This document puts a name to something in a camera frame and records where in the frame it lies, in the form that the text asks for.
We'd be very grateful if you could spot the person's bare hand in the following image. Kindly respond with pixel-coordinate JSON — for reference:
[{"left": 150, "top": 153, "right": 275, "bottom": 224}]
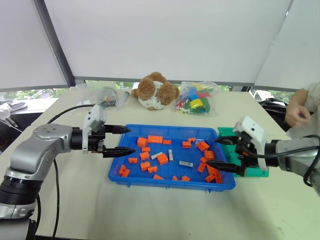
[{"left": 284, "top": 103, "right": 312, "bottom": 127}]

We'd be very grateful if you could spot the clear bag of small parts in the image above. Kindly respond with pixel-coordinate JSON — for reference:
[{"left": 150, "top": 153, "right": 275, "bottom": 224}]
[{"left": 75, "top": 83, "right": 119, "bottom": 110}]

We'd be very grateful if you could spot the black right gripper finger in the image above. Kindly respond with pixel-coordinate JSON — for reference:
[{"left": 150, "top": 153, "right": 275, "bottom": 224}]
[
  {"left": 205, "top": 160, "right": 247, "bottom": 178},
  {"left": 214, "top": 135, "right": 238, "bottom": 146}
]

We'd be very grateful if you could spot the green plastic tray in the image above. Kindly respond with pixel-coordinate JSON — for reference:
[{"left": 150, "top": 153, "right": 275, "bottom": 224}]
[{"left": 216, "top": 127, "right": 271, "bottom": 179}]

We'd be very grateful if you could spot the white roller blind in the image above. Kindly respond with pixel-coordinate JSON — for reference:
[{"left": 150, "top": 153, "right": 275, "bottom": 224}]
[
  {"left": 253, "top": 0, "right": 320, "bottom": 91},
  {"left": 43, "top": 0, "right": 294, "bottom": 85},
  {"left": 0, "top": 0, "right": 70, "bottom": 93}
]

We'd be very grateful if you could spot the white device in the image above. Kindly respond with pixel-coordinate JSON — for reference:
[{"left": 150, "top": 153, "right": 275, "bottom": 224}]
[{"left": 0, "top": 100, "right": 28, "bottom": 127}]

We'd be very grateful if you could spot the black bag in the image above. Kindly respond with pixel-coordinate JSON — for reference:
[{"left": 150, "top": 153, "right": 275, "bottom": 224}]
[{"left": 258, "top": 99, "right": 292, "bottom": 132}]

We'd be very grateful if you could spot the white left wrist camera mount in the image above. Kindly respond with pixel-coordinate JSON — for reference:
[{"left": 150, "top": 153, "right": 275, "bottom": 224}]
[{"left": 82, "top": 104, "right": 106, "bottom": 154}]

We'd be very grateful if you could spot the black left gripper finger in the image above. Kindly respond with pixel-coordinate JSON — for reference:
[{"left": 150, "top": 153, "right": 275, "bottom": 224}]
[
  {"left": 102, "top": 147, "right": 137, "bottom": 159},
  {"left": 103, "top": 124, "right": 132, "bottom": 135}
]

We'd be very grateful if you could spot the dark window frame post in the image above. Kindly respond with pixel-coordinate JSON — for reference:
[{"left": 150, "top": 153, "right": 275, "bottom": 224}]
[{"left": 32, "top": 0, "right": 76, "bottom": 88}]

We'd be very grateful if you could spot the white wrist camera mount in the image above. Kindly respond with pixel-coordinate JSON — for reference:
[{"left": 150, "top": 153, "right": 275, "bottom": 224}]
[
  {"left": 232, "top": 115, "right": 270, "bottom": 172},
  {"left": 82, "top": 104, "right": 106, "bottom": 154}
]

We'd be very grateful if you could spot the blue plastic tray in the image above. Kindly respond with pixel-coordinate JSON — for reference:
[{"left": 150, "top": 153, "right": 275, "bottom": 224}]
[{"left": 107, "top": 123, "right": 237, "bottom": 193}]

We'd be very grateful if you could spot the brown and white plush bear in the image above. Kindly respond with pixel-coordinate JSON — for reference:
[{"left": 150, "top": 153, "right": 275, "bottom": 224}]
[{"left": 130, "top": 71, "right": 181, "bottom": 111}]

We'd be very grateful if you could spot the black side desk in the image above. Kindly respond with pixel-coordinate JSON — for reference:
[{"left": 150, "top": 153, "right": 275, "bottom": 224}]
[{"left": 0, "top": 111, "right": 44, "bottom": 153}]

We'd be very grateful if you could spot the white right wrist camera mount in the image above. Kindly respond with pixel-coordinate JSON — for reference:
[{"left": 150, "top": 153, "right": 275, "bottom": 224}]
[{"left": 232, "top": 115, "right": 270, "bottom": 172}]

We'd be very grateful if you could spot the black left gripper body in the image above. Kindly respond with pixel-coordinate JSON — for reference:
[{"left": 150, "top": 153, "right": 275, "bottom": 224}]
[{"left": 87, "top": 124, "right": 107, "bottom": 154}]

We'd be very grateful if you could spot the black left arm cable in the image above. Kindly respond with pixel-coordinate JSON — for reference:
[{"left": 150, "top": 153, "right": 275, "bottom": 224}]
[{"left": 34, "top": 104, "right": 96, "bottom": 240}]

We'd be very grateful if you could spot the small clear plastic bag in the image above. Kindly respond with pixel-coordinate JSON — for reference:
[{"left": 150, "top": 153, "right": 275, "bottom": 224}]
[{"left": 115, "top": 90, "right": 131, "bottom": 110}]

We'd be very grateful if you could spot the bag of colourful bricks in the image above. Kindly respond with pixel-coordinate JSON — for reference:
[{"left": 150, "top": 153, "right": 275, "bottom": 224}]
[{"left": 173, "top": 80, "right": 220, "bottom": 117}]

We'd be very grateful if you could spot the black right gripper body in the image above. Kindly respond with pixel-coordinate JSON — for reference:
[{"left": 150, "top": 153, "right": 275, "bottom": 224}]
[{"left": 234, "top": 131, "right": 260, "bottom": 177}]

